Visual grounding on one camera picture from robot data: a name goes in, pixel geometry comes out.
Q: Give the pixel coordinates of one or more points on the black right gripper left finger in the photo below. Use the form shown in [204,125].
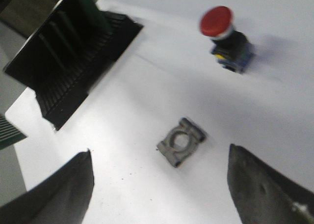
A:
[63,198]

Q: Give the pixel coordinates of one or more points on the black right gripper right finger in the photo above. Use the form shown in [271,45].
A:
[262,195]

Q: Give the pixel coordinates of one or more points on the black slotted board rack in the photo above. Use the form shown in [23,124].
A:
[67,54]

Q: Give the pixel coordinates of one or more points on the grey metal clamp block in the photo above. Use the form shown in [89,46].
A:
[181,142]

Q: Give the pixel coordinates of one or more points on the red emergency stop button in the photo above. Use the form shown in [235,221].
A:
[232,48]

